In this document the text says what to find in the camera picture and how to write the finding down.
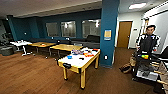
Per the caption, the white wall outlet plate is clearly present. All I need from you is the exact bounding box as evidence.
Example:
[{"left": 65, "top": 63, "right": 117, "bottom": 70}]
[{"left": 103, "top": 54, "right": 109, "bottom": 61}]

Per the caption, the yellow wall sign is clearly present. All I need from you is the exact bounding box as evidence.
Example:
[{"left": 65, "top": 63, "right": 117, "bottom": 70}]
[{"left": 103, "top": 29, "right": 113, "bottom": 41}]

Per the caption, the light wood gaming table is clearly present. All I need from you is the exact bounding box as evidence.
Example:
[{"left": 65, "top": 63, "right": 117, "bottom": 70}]
[{"left": 57, "top": 47, "right": 101, "bottom": 90}]

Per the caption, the red black flat box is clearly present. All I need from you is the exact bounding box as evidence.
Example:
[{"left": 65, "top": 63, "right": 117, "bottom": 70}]
[{"left": 92, "top": 48, "right": 101, "bottom": 53}]

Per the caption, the small white table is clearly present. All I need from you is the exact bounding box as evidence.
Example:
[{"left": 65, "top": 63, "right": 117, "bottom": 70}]
[{"left": 9, "top": 39, "right": 34, "bottom": 57}]

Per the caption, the short wooden table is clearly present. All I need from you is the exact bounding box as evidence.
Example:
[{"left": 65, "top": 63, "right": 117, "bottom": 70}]
[{"left": 29, "top": 41, "right": 58, "bottom": 55}]

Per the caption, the yellow green object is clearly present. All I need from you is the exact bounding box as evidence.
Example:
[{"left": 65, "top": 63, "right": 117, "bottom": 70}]
[{"left": 140, "top": 54, "right": 150, "bottom": 61}]

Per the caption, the dark framed window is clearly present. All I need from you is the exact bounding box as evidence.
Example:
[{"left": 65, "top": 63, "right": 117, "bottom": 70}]
[
  {"left": 60, "top": 20, "right": 78, "bottom": 39},
  {"left": 45, "top": 21, "right": 61, "bottom": 38},
  {"left": 81, "top": 18, "right": 102, "bottom": 40}
]

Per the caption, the dark sofa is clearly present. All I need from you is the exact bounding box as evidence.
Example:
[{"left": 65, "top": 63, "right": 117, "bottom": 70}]
[{"left": 71, "top": 34, "right": 101, "bottom": 50}]

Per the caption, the white bowl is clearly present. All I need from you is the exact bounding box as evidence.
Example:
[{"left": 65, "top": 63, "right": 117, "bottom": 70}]
[{"left": 81, "top": 47, "right": 91, "bottom": 53}]

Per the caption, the long wooden table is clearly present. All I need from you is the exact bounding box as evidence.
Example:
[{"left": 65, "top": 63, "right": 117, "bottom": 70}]
[{"left": 49, "top": 43, "right": 83, "bottom": 58}]

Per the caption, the brown wooden door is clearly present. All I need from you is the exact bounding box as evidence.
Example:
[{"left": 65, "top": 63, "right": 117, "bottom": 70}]
[{"left": 116, "top": 21, "right": 134, "bottom": 50}]

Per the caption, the ceiling light panel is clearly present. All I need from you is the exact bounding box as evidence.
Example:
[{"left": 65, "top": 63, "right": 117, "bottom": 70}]
[{"left": 128, "top": 2, "right": 148, "bottom": 10}]

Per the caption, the person in dark shirt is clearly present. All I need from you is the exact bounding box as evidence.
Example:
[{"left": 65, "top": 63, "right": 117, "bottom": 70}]
[{"left": 135, "top": 24, "right": 162, "bottom": 56}]

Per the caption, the dark ottoman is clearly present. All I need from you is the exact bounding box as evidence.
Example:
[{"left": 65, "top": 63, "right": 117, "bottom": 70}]
[{"left": 0, "top": 46, "right": 15, "bottom": 57}]

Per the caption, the tall wooden shelf frame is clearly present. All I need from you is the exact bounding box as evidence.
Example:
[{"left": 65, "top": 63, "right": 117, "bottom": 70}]
[{"left": 142, "top": 17, "right": 150, "bottom": 35}]

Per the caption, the brown backpack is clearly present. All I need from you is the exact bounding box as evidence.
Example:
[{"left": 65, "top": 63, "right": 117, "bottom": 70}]
[{"left": 118, "top": 62, "right": 134, "bottom": 75}]

